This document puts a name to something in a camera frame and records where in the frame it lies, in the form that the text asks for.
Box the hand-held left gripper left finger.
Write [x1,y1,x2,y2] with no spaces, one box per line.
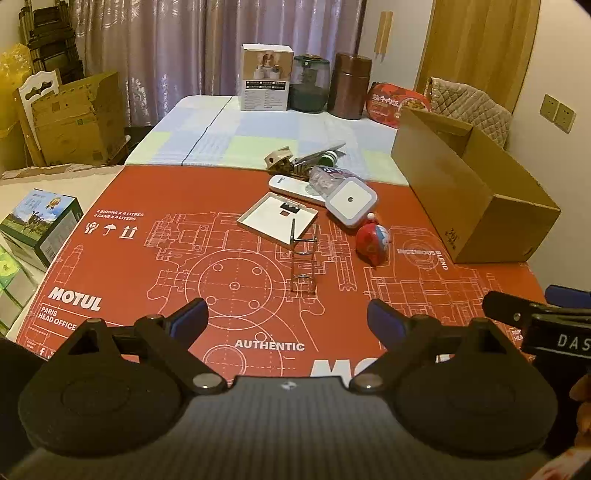
[52,298,227,396]

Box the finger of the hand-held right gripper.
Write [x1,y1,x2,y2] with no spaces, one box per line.
[544,285,591,306]
[482,290,536,325]

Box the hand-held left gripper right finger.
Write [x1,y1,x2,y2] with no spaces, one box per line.
[349,298,525,395]

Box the red toy figure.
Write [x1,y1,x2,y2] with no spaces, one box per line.
[354,213,393,268]

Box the metal wire rack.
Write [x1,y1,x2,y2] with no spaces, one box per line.
[287,217,321,296]

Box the white square night light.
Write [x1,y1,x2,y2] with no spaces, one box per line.
[325,177,380,230]

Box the brown cardboard box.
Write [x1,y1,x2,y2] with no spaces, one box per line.
[391,106,562,264]

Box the grey shallow tray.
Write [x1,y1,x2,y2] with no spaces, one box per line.
[236,191,321,250]

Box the white remote control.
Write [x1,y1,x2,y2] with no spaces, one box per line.
[269,174,330,208]

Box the leopard print hair clip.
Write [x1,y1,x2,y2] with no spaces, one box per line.
[277,158,310,182]

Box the person's right hand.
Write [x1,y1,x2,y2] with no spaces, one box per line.
[569,372,591,448]

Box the green printed box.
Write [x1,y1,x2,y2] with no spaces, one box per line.
[0,188,85,271]

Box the light green box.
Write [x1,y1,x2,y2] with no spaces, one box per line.
[0,244,38,334]

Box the white tube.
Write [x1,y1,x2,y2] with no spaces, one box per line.
[291,143,347,166]

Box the checked pastel tablecloth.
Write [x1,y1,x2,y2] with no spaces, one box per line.
[125,95,411,186]

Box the dark low stand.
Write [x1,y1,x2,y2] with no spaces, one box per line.
[123,125,151,156]

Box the flat brown cardboard sheet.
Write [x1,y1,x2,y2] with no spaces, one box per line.
[0,165,122,182]

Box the beige quilted cushion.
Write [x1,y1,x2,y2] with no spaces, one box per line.
[423,76,513,149]

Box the red instant food bowl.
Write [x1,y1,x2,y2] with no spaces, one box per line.
[366,82,434,129]

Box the large worn cardboard box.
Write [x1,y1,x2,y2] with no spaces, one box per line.
[31,70,126,166]

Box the brown metal canister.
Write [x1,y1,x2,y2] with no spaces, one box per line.
[328,52,373,120]

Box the green glass jar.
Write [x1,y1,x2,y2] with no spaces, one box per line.
[289,54,331,114]

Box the white product box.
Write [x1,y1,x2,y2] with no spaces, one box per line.
[239,43,294,112]

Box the purple curtain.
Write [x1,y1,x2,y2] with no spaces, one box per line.
[69,0,368,128]

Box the white chair back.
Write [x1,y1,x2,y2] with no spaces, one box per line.
[12,69,64,167]

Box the yellow plastic bag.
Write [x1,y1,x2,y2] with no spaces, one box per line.
[0,43,36,172]

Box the dark wooden rack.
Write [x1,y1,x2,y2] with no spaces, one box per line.
[17,0,85,80]

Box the beige wall socket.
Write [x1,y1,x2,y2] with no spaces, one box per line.
[540,93,560,122]
[554,102,577,134]

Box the wooden wall hanger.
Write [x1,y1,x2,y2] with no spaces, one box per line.
[374,11,393,64]

